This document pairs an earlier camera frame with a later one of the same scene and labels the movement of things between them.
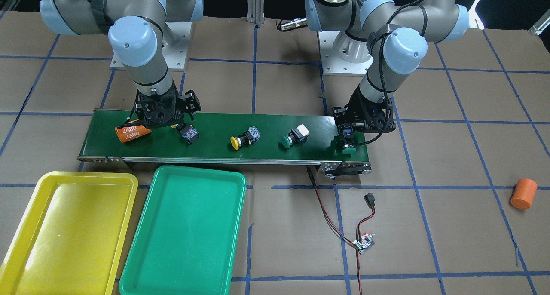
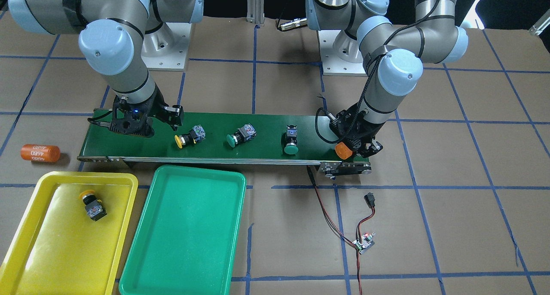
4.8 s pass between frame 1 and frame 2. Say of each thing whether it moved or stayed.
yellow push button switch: moved
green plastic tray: stayed
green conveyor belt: stayed
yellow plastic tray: stayed
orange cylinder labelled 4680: moved
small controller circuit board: stayed
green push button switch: moved
